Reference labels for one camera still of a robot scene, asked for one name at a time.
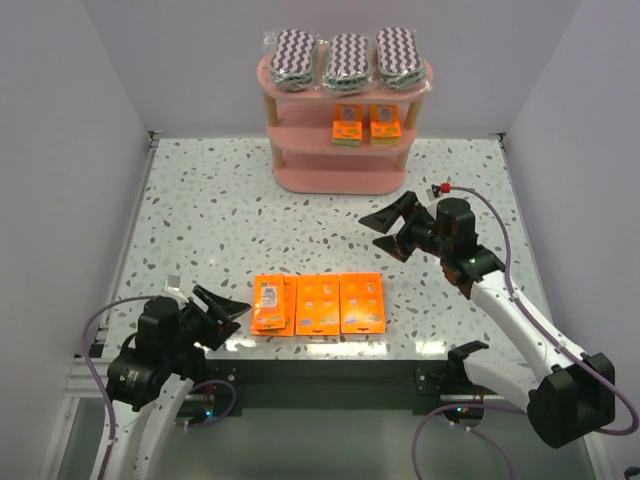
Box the orange flat pack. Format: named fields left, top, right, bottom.
left=339, top=272, right=386, bottom=335
left=250, top=275, right=297, bottom=337
left=295, top=274, right=341, bottom=336

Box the orange sponge box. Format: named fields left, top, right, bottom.
left=369, top=104, right=402, bottom=146
left=252, top=274, right=286, bottom=332
left=332, top=104, right=363, bottom=147

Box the striped sponge pack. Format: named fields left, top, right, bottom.
left=322, top=33, right=373, bottom=97
left=263, top=29, right=319, bottom=92
left=375, top=27, right=431, bottom=91

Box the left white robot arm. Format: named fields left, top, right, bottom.
left=82, top=285, right=251, bottom=479

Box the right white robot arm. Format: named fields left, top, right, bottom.
left=359, top=187, right=615, bottom=448

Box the pink three-tier shelf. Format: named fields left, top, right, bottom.
left=257, top=55, right=430, bottom=195

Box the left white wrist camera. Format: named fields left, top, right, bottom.
left=162, top=275, right=189, bottom=308

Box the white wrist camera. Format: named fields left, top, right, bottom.
left=431, top=182, right=451, bottom=198
left=162, top=275, right=189, bottom=308

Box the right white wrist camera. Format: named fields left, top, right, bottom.
left=431, top=182, right=451, bottom=198

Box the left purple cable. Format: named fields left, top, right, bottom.
left=79, top=294, right=239, bottom=480

